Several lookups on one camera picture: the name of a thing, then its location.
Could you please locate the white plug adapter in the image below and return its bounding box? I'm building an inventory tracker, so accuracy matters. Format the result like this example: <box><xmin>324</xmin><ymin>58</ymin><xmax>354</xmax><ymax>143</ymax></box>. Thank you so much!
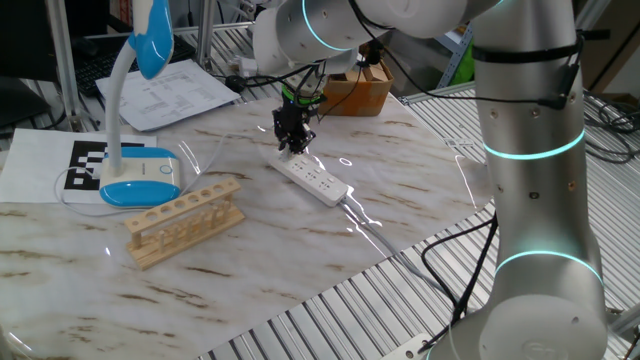
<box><xmin>228</xmin><ymin>54</ymin><xmax>261</xmax><ymax>79</ymax></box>

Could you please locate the wooden test tube rack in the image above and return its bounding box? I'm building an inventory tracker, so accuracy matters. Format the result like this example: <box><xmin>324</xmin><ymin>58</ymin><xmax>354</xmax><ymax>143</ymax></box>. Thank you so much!
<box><xmin>123</xmin><ymin>177</ymin><xmax>246</xmax><ymax>271</ymax></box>

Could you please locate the aluminium frame post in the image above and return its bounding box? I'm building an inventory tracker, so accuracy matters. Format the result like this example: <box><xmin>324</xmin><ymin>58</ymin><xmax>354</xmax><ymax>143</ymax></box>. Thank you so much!
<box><xmin>45</xmin><ymin>0</ymin><xmax>84</xmax><ymax>133</ymax></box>
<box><xmin>196</xmin><ymin>0</ymin><xmax>217</xmax><ymax>69</ymax></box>

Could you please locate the blue and white desk lamp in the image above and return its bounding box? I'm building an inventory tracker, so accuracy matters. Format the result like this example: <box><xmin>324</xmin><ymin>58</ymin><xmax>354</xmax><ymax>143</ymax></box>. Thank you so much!
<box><xmin>98</xmin><ymin>0</ymin><xmax>182</xmax><ymax>209</ymax></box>

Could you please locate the black and white marker sheet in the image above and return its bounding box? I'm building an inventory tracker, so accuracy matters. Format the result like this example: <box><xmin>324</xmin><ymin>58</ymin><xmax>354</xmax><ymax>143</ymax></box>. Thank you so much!
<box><xmin>0</xmin><ymin>128</ymin><xmax>158</xmax><ymax>205</ymax></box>

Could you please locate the black keyboard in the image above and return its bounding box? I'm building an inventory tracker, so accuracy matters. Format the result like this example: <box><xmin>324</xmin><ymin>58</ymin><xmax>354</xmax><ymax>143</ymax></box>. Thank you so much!
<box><xmin>72</xmin><ymin>33</ymin><xmax>197</xmax><ymax>97</ymax></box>

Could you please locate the cardboard box with orange tape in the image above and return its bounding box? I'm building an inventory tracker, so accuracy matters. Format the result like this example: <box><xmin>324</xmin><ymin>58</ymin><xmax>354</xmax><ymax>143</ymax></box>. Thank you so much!
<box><xmin>318</xmin><ymin>59</ymin><xmax>395</xmax><ymax>118</ymax></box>

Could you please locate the green cloth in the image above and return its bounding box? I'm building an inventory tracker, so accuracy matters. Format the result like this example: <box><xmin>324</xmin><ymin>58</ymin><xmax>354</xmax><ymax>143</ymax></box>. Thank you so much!
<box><xmin>452</xmin><ymin>42</ymin><xmax>476</xmax><ymax>86</ymax></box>

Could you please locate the black base cable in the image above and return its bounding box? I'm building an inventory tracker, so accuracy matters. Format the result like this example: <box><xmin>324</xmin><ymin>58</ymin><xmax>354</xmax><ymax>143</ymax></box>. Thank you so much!
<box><xmin>418</xmin><ymin>214</ymin><xmax>500</xmax><ymax>352</ymax></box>

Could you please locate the printed paper sheet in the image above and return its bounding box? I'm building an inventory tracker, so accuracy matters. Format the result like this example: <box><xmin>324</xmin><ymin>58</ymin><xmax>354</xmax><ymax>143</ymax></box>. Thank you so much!
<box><xmin>94</xmin><ymin>58</ymin><xmax>241</xmax><ymax>133</ymax></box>

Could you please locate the grey power strip cable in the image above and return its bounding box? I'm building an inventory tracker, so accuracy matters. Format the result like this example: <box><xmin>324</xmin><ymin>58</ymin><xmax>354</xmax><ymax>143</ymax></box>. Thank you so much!
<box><xmin>342</xmin><ymin>197</ymin><xmax>456</xmax><ymax>301</ymax></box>

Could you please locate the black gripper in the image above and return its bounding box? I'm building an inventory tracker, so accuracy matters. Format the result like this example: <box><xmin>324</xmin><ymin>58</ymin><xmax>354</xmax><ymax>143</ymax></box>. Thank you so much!
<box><xmin>272</xmin><ymin>101</ymin><xmax>318</xmax><ymax>156</ymax></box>

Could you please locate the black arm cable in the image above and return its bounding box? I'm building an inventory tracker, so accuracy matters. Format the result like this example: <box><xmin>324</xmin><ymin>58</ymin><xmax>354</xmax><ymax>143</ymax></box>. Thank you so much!
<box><xmin>247</xmin><ymin>42</ymin><xmax>384</xmax><ymax>124</ymax></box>

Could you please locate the white power strip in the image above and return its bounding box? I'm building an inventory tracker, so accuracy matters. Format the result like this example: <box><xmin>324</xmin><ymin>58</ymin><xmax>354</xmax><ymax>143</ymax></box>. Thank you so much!
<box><xmin>268</xmin><ymin>152</ymin><xmax>350</xmax><ymax>208</ymax></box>

